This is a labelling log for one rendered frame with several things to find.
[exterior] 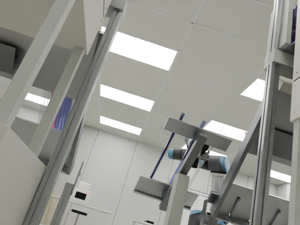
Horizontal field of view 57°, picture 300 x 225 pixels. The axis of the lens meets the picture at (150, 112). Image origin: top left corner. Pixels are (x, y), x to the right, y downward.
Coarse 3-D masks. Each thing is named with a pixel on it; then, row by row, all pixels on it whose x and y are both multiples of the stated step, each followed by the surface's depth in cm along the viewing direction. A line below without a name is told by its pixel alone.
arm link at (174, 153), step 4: (172, 148) 186; (176, 148) 184; (168, 152) 184; (172, 152) 182; (176, 152) 181; (180, 152) 179; (168, 156) 185; (172, 156) 182; (176, 156) 180; (180, 156) 179; (180, 160) 186; (204, 164) 207; (204, 168) 209
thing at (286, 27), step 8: (288, 0) 129; (288, 8) 127; (272, 16) 142; (288, 16) 125; (288, 24) 123; (280, 32) 127; (288, 32) 121; (280, 40) 124; (288, 40) 119; (280, 48) 122; (288, 48) 120; (200, 224) 141
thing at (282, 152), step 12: (288, 96) 124; (276, 108) 126; (288, 108) 126; (276, 120) 128; (288, 120) 127; (276, 132) 125; (288, 132) 129; (252, 144) 132; (276, 144) 127; (288, 144) 127; (276, 156) 133; (288, 156) 129
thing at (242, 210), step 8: (232, 184) 139; (232, 192) 141; (240, 192) 141; (248, 192) 140; (224, 200) 143; (232, 200) 142; (240, 200) 142; (248, 200) 142; (272, 200) 141; (280, 200) 141; (288, 200) 141; (224, 208) 144; (232, 208) 144; (240, 208) 144; (248, 208) 143; (272, 208) 143; (280, 208) 142; (288, 208) 142; (232, 216) 145; (240, 216) 145; (248, 216) 145; (272, 216) 144; (280, 216) 144; (280, 224) 145
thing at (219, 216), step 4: (220, 216) 143; (224, 216) 144; (228, 216) 145; (220, 220) 142; (224, 220) 142; (228, 220) 142; (232, 220) 143; (236, 220) 144; (240, 220) 146; (236, 224) 142; (240, 224) 142; (244, 224) 143; (248, 224) 144
